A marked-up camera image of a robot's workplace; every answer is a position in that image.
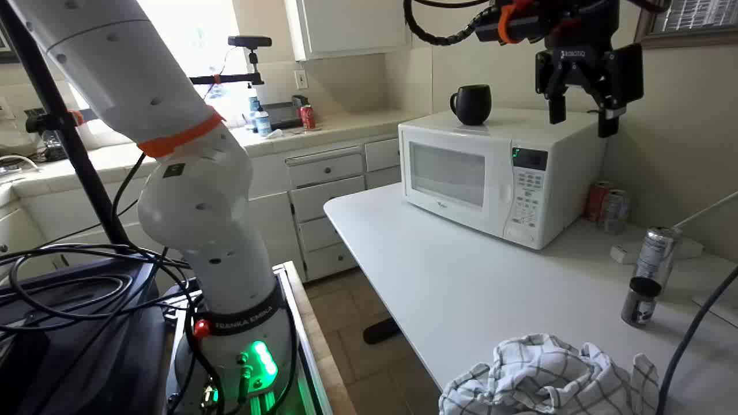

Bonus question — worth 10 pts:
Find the white drawer cabinet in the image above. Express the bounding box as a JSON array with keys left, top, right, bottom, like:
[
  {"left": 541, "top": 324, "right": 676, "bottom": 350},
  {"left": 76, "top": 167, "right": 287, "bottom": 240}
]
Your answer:
[{"left": 241, "top": 131, "right": 404, "bottom": 285}]

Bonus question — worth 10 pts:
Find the black ceramic mug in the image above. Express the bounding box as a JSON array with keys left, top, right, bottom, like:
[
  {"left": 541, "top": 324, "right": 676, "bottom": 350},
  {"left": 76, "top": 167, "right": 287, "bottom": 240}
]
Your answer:
[{"left": 447, "top": 83, "right": 494, "bottom": 130}]

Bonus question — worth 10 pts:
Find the red soda can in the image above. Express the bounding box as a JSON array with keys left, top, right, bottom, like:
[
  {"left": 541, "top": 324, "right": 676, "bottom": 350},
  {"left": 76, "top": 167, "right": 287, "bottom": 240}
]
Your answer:
[{"left": 584, "top": 181, "right": 612, "bottom": 226}]

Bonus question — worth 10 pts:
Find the white microwave oven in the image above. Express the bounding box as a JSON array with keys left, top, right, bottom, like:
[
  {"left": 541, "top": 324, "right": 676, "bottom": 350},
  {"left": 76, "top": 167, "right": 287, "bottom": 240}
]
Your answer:
[{"left": 397, "top": 107, "right": 608, "bottom": 253}]

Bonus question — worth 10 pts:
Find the white checkered dish cloth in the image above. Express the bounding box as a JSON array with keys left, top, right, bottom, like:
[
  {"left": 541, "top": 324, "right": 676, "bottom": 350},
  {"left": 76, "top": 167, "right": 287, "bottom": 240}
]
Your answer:
[{"left": 436, "top": 332, "right": 663, "bottom": 415}]

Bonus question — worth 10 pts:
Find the black table foot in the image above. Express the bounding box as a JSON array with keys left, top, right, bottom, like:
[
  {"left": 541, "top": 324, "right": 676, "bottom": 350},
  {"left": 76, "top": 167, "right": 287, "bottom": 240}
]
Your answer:
[{"left": 359, "top": 317, "right": 404, "bottom": 346}]

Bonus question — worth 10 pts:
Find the small dark-topped can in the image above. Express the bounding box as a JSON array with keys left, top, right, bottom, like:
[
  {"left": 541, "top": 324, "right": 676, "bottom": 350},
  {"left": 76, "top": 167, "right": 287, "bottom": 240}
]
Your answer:
[{"left": 618, "top": 275, "right": 663, "bottom": 331}]

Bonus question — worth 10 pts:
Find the black tripod pole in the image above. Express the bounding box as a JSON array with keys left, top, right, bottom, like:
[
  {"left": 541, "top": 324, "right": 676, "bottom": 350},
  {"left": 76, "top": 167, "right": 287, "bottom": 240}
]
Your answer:
[{"left": 0, "top": 0, "right": 130, "bottom": 249}]

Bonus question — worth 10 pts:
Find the dark box on counter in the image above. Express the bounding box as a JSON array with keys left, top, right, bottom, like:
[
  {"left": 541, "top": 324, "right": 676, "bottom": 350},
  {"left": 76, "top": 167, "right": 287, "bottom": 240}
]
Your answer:
[{"left": 265, "top": 100, "right": 304, "bottom": 131}]

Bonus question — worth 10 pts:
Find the thick black cable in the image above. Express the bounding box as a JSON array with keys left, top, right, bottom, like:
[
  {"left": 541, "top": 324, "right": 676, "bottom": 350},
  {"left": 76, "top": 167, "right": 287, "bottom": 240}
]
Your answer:
[{"left": 655, "top": 264, "right": 738, "bottom": 415}]

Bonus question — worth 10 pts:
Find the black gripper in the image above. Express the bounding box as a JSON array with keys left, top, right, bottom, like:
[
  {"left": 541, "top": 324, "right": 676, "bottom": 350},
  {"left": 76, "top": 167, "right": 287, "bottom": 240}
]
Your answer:
[{"left": 533, "top": 14, "right": 648, "bottom": 140}]

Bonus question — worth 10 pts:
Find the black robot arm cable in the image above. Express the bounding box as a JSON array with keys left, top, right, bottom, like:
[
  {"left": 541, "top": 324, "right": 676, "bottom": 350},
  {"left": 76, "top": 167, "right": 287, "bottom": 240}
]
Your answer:
[{"left": 401, "top": 0, "right": 505, "bottom": 48}]

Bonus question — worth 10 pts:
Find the grey soda can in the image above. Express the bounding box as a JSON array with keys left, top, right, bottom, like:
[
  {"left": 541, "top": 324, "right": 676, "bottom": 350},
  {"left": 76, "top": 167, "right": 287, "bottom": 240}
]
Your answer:
[{"left": 599, "top": 187, "right": 634, "bottom": 235}]

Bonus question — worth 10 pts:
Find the thin white cord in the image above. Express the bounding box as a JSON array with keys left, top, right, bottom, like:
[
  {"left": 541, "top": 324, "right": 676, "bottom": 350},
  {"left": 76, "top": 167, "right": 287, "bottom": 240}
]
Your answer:
[{"left": 671, "top": 190, "right": 738, "bottom": 233}]

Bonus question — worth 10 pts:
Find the black cable bundle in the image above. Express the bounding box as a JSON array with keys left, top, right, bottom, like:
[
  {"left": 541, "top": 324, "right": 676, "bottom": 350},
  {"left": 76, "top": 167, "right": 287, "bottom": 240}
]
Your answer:
[{"left": 0, "top": 153, "right": 232, "bottom": 415}]

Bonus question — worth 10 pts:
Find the tall silver drink can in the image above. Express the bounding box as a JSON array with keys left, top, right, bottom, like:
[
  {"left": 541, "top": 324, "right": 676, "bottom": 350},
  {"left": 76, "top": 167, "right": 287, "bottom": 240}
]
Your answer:
[{"left": 632, "top": 226, "right": 683, "bottom": 290}]

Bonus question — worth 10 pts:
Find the clear water bottle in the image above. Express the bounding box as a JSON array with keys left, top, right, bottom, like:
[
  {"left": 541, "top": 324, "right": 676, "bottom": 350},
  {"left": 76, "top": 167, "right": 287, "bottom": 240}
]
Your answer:
[{"left": 243, "top": 81, "right": 271, "bottom": 140}]

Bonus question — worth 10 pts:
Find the white wall cabinet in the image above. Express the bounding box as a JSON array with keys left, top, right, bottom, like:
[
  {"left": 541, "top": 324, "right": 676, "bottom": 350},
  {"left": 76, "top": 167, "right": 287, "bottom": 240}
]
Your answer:
[{"left": 283, "top": 0, "right": 411, "bottom": 63}]

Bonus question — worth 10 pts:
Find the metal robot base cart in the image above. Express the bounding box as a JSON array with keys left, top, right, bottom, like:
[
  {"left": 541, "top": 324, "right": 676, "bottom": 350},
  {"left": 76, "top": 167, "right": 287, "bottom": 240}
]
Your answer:
[{"left": 162, "top": 258, "right": 358, "bottom": 415}]

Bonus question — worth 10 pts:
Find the black equipment case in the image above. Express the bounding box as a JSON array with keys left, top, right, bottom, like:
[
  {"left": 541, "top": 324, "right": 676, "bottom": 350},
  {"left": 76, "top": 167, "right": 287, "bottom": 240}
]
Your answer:
[{"left": 0, "top": 253, "right": 173, "bottom": 415}]

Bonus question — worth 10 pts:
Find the framed building picture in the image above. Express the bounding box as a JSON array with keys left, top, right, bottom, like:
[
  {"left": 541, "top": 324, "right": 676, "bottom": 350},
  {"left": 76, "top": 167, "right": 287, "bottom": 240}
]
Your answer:
[{"left": 634, "top": 0, "right": 738, "bottom": 51}]

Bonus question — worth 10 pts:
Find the black camera on stand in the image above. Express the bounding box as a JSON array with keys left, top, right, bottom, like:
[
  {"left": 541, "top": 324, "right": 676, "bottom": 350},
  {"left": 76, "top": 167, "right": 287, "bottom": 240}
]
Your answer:
[{"left": 189, "top": 32, "right": 275, "bottom": 89}]

